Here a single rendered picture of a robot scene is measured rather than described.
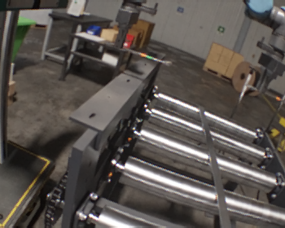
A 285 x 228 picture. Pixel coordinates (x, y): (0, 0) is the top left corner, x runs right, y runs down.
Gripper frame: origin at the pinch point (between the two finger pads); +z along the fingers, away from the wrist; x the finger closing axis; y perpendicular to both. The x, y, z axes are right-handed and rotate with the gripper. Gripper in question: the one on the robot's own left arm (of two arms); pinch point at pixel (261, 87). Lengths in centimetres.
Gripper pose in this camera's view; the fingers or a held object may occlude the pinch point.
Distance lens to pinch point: 99.5
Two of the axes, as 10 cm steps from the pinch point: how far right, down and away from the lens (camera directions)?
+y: 9.5, 2.3, 2.0
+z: -3.0, 8.6, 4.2
